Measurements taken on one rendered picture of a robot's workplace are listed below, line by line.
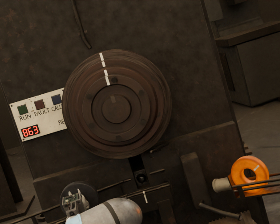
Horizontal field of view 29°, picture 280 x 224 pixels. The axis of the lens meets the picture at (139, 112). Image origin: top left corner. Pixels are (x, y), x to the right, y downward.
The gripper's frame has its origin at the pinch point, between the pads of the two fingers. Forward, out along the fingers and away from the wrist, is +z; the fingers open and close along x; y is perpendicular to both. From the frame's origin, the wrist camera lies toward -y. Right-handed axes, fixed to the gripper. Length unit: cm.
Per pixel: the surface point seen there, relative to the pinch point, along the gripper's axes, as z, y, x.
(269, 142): 241, -156, -128
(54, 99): 43, 26, 2
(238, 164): 5, -12, -65
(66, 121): 28.2, 19.9, -1.9
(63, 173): 31.4, -5.7, 9.1
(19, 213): 238, -147, 111
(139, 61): 32, 34, -39
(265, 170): -1, -14, -74
